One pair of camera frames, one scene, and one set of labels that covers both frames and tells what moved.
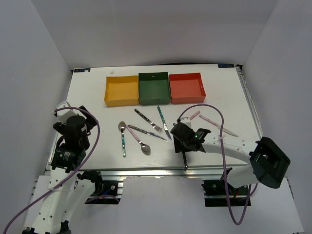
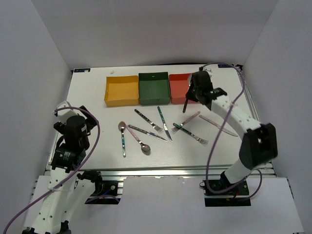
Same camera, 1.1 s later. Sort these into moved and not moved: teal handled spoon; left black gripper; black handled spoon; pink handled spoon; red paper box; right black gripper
Moved: right black gripper; black handled spoon
Not moved: red paper box; teal handled spoon; left black gripper; pink handled spoon
